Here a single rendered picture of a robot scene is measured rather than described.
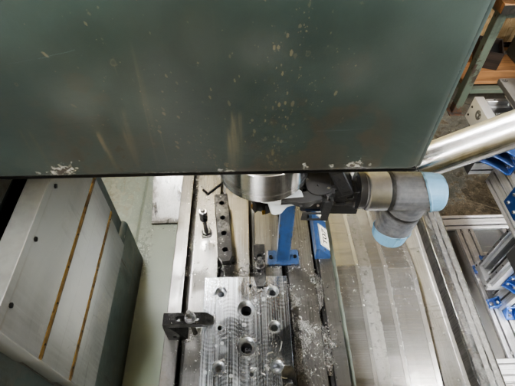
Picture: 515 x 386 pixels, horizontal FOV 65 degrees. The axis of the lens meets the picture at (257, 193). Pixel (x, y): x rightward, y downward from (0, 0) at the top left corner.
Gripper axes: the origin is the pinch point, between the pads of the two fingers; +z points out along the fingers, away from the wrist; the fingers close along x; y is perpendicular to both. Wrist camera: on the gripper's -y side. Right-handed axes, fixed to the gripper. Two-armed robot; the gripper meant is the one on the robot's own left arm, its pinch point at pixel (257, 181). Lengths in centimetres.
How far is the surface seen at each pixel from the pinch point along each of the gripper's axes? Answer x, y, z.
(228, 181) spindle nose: -5.6, -6.3, 5.1
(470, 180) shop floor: 124, 139, -152
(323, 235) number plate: 22, 52, -25
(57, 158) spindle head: -12.7, -18.2, 26.1
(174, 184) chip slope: 65, 79, 30
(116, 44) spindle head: -12.6, -34.0, 15.6
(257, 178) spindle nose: -7.9, -9.9, 0.6
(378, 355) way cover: -9, 72, -42
